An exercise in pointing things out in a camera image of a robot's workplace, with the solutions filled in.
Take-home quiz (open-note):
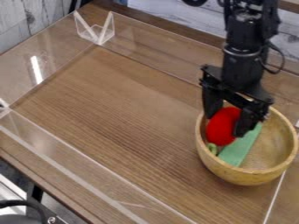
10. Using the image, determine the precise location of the wooden bowl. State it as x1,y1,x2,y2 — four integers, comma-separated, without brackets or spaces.
195,108,299,186

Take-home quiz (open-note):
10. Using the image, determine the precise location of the red plush strawberry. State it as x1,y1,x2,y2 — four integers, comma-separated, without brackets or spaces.
205,107,240,155

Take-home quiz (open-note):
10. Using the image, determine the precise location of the clear acrylic tray wall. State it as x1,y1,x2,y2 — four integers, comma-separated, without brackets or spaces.
0,99,196,224

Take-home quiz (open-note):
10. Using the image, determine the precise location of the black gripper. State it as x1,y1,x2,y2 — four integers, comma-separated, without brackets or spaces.
200,46,273,137

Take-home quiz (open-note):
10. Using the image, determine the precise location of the black table leg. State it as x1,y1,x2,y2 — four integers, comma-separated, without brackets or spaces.
32,185,43,202

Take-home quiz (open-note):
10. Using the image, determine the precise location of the clear acrylic corner bracket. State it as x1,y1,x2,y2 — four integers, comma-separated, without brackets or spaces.
73,11,115,46

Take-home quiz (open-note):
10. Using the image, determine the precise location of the green rectangular block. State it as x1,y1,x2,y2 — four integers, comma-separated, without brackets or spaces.
219,123,263,166

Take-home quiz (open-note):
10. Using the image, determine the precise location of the black cable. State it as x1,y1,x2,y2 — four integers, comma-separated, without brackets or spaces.
0,198,48,224

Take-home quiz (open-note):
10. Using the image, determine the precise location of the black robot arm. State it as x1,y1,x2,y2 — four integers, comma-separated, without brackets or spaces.
200,0,280,137

